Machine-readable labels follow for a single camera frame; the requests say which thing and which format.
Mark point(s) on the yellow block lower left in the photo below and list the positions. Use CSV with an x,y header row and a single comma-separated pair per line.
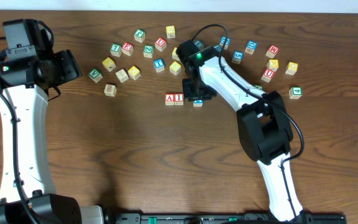
x,y
134,72

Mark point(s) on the red M block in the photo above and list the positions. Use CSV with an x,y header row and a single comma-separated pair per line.
x,y
272,51

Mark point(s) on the green J block top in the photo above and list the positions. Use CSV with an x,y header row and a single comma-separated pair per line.
x,y
139,35

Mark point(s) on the pineapple picture block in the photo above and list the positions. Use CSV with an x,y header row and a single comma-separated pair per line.
x,y
110,90

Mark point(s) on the green V block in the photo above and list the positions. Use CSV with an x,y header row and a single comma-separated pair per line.
x,y
95,75

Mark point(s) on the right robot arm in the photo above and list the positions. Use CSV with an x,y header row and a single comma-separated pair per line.
x,y
265,129

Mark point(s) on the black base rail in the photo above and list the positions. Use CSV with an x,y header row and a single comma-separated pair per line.
x,y
256,218

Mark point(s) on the red u block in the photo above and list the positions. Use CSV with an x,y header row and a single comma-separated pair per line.
x,y
267,75
160,44

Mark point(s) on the blue T block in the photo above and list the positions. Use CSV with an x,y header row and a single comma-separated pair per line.
x,y
159,65

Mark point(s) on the green 4 block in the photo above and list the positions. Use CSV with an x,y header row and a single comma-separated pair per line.
x,y
295,92

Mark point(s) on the plain I-side block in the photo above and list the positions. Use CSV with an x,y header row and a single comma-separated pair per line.
x,y
122,75

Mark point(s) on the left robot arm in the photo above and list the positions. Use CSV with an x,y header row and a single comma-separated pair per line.
x,y
27,191

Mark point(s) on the red U block right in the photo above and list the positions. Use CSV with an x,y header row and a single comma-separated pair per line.
x,y
267,75

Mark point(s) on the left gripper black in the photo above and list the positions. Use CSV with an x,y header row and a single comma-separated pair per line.
x,y
71,68

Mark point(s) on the green Z block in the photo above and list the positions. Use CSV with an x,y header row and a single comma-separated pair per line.
x,y
148,51

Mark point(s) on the yellow block centre upper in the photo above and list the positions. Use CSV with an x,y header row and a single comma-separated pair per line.
x,y
174,54

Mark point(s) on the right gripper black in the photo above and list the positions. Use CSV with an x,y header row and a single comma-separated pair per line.
x,y
191,96

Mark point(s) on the blue P block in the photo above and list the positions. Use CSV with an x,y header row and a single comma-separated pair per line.
x,y
218,48

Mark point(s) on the red A block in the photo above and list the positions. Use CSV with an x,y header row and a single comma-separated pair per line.
x,y
169,99

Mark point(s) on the yellow K block left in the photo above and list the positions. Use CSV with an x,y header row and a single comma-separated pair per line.
x,y
109,64

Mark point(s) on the blue 5 block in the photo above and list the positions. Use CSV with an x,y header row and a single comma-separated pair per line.
x,y
237,57

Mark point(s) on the yellow block centre lower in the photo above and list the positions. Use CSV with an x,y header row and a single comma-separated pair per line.
x,y
175,68

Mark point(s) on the red E block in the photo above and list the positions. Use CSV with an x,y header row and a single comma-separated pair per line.
x,y
127,48

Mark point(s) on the blue L block upper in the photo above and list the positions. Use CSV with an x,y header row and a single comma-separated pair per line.
x,y
199,44

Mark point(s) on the yellow block far right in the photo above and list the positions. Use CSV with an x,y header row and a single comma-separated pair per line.
x,y
291,68

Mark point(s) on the green j block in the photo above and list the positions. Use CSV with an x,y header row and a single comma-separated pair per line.
x,y
139,35
258,87

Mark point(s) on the yellow block right inner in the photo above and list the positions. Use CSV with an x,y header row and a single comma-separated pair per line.
x,y
273,65

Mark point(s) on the red I block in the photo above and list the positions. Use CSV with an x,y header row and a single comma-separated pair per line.
x,y
179,99

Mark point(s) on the red U block left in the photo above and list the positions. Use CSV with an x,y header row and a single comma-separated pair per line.
x,y
160,44

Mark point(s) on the yellow block top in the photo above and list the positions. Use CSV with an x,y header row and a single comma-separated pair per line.
x,y
170,31

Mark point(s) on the blue D block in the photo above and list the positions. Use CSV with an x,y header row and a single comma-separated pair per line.
x,y
224,42

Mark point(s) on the green 7 block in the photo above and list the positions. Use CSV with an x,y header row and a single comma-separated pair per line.
x,y
116,50

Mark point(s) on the green J block right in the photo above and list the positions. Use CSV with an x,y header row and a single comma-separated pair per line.
x,y
258,87

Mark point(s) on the blue 2 block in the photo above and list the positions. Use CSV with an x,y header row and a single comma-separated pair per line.
x,y
198,103

